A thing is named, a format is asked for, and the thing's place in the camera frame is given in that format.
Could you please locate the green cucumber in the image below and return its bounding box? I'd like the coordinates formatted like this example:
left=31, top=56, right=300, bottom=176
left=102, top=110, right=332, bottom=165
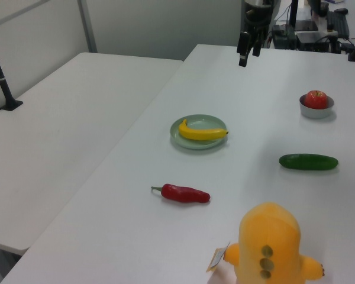
left=278, top=153, right=339, bottom=172

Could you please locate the red chili pepper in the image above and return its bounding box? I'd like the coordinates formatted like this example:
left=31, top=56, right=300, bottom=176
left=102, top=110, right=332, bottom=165
left=150, top=183, right=211, bottom=204

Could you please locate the red apple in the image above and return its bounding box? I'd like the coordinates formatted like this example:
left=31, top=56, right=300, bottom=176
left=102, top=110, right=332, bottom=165
left=304, top=90, right=327, bottom=110

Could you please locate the pale green plate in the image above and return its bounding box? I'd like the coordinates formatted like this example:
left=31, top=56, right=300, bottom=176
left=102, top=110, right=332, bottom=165
left=170, top=114, right=228, bottom=151

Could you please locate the black camera stand pole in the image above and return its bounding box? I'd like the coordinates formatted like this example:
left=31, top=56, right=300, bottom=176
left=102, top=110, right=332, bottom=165
left=0, top=31, right=24, bottom=112

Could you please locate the grey partition post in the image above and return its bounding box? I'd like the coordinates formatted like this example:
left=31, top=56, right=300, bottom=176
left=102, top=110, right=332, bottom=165
left=76, top=0, right=98, bottom=54

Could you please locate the black electronics box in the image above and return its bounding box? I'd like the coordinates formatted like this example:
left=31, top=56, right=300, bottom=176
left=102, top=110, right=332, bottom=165
left=272, top=25, right=296, bottom=50

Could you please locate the metal bowl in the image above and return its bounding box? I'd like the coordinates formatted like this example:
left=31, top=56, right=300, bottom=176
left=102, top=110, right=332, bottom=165
left=298, top=93, right=335, bottom=120

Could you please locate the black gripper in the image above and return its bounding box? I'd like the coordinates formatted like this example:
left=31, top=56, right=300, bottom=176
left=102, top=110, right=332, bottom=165
left=236, top=5, right=270, bottom=67

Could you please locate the black keyboard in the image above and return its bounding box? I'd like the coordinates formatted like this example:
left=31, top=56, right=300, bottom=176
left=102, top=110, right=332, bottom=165
left=326, top=10, right=350, bottom=38

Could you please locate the white adjacent table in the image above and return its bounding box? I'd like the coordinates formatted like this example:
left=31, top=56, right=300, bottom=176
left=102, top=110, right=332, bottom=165
left=0, top=52, right=184, bottom=257

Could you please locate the silver electronics box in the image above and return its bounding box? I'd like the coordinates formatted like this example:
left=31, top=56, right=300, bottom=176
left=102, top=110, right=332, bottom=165
left=295, top=31, right=329, bottom=53

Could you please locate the yellow plush toy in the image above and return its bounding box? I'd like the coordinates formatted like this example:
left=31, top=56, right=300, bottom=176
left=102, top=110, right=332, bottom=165
left=205, top=201, right=326, bottom=284

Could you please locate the yellow banana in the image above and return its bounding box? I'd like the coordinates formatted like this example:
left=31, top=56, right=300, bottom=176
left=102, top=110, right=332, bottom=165
left=178, top=118, right=230, bottom=141

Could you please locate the black thin upright pole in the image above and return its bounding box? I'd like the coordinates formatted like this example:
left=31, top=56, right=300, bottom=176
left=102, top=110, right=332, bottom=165
left=289, top=0, right=299, bottom=30

